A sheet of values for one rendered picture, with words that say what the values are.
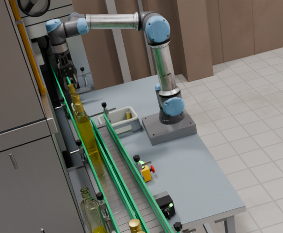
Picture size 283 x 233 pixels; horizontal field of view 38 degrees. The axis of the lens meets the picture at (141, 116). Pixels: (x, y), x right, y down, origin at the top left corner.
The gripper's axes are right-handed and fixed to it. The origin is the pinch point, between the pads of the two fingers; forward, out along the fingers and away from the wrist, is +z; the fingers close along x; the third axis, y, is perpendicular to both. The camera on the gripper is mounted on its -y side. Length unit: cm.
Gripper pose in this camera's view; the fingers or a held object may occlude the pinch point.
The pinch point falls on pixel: (71, 86)
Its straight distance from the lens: 215.8
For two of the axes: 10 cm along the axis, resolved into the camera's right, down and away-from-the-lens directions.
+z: 1.8, 8.6, 4.8
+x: 9.4, -3.0, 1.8
